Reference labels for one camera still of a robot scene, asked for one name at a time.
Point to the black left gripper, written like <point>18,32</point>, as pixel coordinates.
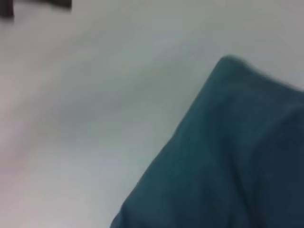
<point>35,2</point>

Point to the teal blue shirt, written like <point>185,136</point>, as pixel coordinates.
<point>225,154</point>

